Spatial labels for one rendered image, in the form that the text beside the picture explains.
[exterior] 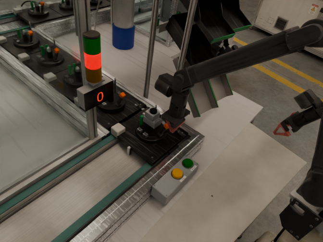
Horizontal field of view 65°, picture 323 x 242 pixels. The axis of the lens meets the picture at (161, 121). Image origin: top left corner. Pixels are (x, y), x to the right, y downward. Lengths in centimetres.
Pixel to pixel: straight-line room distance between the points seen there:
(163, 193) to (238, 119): 71
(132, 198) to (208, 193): 34
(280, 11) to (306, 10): 41
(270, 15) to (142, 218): 459
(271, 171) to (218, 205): 34
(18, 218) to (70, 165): 23
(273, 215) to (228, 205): 120
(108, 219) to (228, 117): 88
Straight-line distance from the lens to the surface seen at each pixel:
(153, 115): 100
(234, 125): 142
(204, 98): 124
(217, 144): 128
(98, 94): 87
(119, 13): 181
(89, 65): 81
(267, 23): 520
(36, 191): 98
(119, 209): 89
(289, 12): 502
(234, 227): 106
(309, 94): 117
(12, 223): 98
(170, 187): 95
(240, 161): 126
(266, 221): 222
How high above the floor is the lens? 175
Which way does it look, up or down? 43 degrees down
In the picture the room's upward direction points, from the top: 10 degrees clockwise
